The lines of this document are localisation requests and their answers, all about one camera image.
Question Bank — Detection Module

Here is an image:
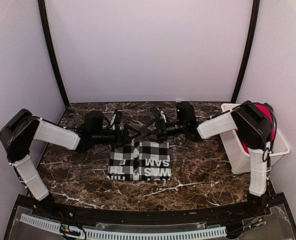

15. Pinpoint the black frame post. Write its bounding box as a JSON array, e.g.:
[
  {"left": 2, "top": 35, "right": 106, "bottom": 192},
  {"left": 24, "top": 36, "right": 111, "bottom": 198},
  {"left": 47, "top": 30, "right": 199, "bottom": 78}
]
[
  {"left": 37, "top": 0, "right": 70, "bottom": 108},
  {"left": 230, "top": 0, "right": 260, "bottom": 104}
]

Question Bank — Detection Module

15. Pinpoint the white slotted cable duct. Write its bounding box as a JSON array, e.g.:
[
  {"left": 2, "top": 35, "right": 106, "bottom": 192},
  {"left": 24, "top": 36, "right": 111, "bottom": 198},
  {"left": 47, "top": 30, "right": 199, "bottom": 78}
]
[{"left": 20, "top": 214, "right": 227, "bottom": 240}]

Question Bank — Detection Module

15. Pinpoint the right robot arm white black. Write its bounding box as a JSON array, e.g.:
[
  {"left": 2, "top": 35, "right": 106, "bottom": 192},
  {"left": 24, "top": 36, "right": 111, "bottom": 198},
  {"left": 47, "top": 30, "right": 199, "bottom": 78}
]
[{"left": 140, "top": 101, "right": 277, "bottom": 217}]

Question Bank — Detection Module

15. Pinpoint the black white checkered shirt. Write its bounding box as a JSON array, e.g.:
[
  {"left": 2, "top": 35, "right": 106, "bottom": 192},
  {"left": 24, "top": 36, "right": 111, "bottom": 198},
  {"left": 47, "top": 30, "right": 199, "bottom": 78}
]
[{"left": 107, "top": 141, "right": 172, "bottom": 182}]

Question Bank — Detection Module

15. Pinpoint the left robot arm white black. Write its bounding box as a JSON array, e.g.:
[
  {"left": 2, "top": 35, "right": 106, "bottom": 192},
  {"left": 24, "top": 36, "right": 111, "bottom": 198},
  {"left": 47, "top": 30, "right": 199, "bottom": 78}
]
[{"left": 0, "top": 108, "right": 141, "bottom": 218}]

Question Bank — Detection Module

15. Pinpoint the right black frame post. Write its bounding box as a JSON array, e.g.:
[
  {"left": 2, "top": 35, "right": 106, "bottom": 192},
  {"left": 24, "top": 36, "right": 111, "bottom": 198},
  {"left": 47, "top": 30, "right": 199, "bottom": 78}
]
[{"left": 230, "top": 0, "right": 260, "bottom": 104}]

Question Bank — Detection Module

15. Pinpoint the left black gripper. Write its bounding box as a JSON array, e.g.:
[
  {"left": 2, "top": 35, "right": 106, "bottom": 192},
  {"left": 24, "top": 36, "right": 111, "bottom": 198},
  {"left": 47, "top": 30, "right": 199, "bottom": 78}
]
[{"left": 91, "top": 123, "right": 141, "bottom": 148}]

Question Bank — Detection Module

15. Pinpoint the left black frame post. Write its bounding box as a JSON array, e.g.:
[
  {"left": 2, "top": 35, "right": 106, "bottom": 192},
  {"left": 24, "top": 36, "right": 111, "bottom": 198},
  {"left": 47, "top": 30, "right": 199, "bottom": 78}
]
[{"left": 37, "top": 0, "right": 70, "bottom": 108}]

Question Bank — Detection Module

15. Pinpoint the red garment in bin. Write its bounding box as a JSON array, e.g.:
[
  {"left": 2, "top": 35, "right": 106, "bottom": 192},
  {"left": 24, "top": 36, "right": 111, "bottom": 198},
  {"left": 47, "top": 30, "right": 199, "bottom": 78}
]
[{"left": 238, "top": 101, "right": 277, "bottom": 153}]

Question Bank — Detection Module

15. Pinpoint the white plastic laundry bin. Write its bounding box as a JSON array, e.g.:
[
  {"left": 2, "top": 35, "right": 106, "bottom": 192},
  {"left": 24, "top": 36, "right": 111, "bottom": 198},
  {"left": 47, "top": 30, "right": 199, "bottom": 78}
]
[{"left": 220, "top": 103, "right": 290, "bottom": 174}]

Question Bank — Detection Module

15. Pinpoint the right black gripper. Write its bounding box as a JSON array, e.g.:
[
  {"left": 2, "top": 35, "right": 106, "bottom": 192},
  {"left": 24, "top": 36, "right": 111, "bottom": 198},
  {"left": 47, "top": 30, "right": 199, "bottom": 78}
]
[{"left": 140, "top": 117, "right": 187, "bottom": 144}]

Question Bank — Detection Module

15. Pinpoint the black front rail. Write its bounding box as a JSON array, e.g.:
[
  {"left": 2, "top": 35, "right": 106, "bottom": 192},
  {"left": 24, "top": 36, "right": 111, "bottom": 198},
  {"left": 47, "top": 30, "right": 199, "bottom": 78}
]
[{"left": 15, "top": 194, "right": 277, "bottom": 226}]

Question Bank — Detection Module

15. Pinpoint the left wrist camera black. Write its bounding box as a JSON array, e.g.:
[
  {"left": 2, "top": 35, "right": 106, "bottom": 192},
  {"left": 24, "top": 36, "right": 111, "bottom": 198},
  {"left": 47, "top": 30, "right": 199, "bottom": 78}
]
[{"left": 82, "top": 109, "right": 123, "bottom": 136}]

